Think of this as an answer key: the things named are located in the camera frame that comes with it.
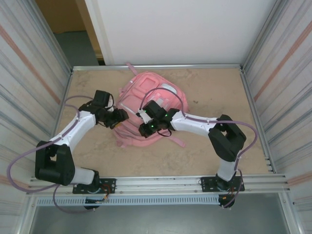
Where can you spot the pink student backpack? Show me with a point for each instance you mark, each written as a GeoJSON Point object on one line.
{"type": "Point", "coordinates": [146, 87]}

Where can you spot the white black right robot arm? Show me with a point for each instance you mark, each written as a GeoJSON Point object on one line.
{"type": "Point", "coordinates": [192, 124]}

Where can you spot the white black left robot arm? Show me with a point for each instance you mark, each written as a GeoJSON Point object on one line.
{"type": "Point", "coordinates": [73, 131]}

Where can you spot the brown wooden door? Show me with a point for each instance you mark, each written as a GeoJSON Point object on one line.
{"type": "Point", "coordinates": [61, 14]}

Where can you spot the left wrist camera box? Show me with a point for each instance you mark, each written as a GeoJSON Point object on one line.
{"type": "Point", "coordinates": [102, 98]}

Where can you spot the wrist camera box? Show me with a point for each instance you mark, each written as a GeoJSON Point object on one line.
{"type": "Point", "coordinates": [154, 109]}
{"type": "Point", "coordinates": [102, 98]}

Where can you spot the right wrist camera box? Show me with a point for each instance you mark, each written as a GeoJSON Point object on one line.
{"type": "Point", "coordinates": [154, 109]}

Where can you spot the narrow aluminium table rail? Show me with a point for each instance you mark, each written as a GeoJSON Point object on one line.
{"type": "Point", "coordinates": [97, 67]}

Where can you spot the wide aluminium table rail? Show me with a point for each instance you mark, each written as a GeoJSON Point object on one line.
{"type": "Point", "coordinates": [158, 181]}

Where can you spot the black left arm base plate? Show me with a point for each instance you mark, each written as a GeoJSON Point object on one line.
{"type": "Point", "coordinates": [109, 182]}

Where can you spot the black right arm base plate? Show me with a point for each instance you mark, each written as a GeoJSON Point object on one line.
{"type": "Point", "coordinates": [207, 182]}

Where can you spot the aluminium enclosure side panel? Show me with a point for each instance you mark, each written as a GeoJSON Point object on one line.
{"type": "Point", "coordinates": [24, 97]}
{"type": "Point", "coordinates": [287, 97]}

